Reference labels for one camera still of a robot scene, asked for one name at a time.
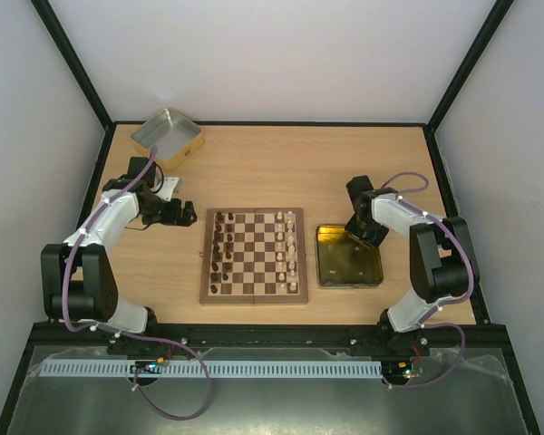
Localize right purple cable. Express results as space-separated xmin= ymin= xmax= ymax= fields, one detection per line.
xmin=380 ymin=171 xmax=480 ymax=390

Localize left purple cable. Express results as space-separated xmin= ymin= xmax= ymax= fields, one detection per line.
xmin=62 ymin=144 xmax=212 ymax=421

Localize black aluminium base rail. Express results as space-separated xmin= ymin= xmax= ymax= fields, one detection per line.
xmin=26 ymin=320 xmax=509 ymax=357

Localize grey slotted cable duct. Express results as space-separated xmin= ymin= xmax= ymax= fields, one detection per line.
xmin=39 ymin=359 xmax=382 ymax=379

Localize gold tin tray with pieces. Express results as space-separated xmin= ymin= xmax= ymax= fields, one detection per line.
xmin=316 ymin=225 xmax=384 ymax=288

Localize purple cable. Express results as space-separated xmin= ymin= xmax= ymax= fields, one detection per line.
xmin=380 ymin=171 xmax=480 ymax=390
xmin=62 ymin=144 xmax=212 ymax=421

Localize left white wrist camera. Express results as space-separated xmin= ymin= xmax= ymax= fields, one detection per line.
xmin=156 ymin=177 xmax=180 ymax=201

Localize wooden chess board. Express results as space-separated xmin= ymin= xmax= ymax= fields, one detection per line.
xmin=199 ymin=208 xmax=308 ymax=305

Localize empty silver gold tin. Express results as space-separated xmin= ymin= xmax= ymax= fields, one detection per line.
xmin=131 ymin=108 xmax=205 ymax=172

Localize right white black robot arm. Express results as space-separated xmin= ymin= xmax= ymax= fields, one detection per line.
xmin=345 ymin=176 xmax=480 ymax=355

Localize black cage frame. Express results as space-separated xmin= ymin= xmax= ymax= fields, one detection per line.
xmin=0 ymin=0 xmax=541 ymax=435

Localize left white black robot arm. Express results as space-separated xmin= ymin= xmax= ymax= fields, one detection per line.
xmin=40 ymin=157 xmax=197 ymax=334

